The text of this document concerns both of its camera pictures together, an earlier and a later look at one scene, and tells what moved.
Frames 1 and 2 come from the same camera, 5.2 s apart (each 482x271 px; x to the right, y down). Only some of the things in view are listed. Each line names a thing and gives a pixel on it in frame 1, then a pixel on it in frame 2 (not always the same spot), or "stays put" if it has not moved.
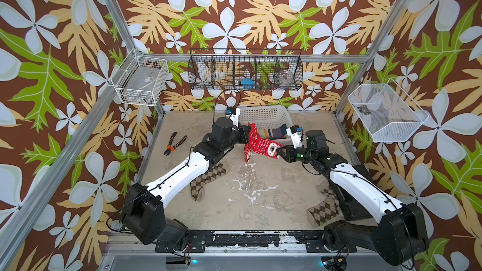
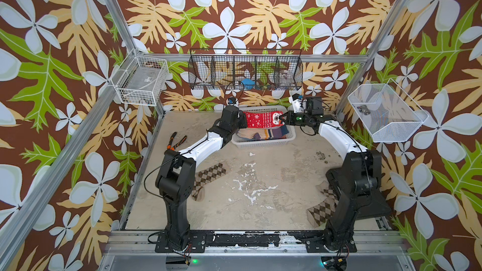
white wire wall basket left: x=139 y=79 stays put
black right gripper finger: x=287 y=150 -> x=289 y=116
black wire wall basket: x=240 y=69 stays put
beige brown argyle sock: x=197 y=185 stays put
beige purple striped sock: x=276 y=133 stays put
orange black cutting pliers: x=179 y=143 stays put
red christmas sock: x=258 y=145 -> x=263 y=119
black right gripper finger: x=289 y=156 -> x=289 y=119
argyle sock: x=326 y=209 stays put
